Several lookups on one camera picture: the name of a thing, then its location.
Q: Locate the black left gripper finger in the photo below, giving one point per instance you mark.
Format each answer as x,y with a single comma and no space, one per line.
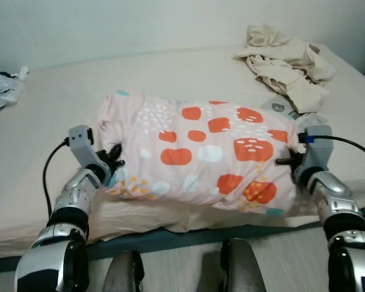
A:
118,165
116,152

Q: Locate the pink patterned pillow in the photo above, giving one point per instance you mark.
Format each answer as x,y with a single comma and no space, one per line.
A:
201,152

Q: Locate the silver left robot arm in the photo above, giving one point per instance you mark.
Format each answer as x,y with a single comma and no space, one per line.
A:
67,213

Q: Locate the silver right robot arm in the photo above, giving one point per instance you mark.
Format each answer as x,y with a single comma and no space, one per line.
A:
340,213

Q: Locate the grey printed booklet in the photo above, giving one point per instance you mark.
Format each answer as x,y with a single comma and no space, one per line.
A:
280,106

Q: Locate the mattress with beige sheet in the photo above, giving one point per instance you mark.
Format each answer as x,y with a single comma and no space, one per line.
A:
61,91

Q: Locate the beige crumpled clothing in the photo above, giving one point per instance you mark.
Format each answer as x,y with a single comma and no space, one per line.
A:
286,67

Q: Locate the grey left robot foot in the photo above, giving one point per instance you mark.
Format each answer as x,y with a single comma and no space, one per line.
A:
125,274

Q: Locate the grey robot foot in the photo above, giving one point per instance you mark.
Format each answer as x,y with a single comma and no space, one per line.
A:
125,274
243,267

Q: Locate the grey right robot foot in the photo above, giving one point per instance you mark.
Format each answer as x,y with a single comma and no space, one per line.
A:
243,267

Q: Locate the clear plastic bag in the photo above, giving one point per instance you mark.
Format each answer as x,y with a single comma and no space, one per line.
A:
3,91

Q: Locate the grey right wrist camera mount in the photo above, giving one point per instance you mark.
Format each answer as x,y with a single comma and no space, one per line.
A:
316,158

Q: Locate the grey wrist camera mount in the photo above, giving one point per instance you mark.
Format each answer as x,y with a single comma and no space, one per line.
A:
316,158
82,139

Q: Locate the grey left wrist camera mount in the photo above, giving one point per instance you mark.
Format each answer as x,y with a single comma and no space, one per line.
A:
82,139

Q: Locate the teal bed frame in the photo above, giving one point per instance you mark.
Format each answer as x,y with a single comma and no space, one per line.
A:
170,240

